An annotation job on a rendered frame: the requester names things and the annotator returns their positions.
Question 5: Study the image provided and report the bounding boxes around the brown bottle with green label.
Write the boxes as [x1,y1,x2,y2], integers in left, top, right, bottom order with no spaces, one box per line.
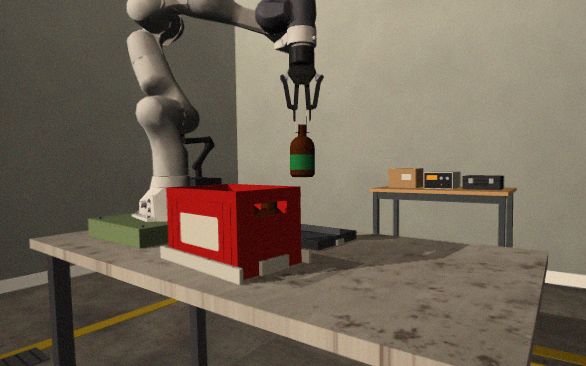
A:
[290,124,315,177]

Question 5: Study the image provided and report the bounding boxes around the red plastic crate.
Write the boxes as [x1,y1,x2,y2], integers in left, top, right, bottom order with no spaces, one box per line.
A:
[166,184,302,280]

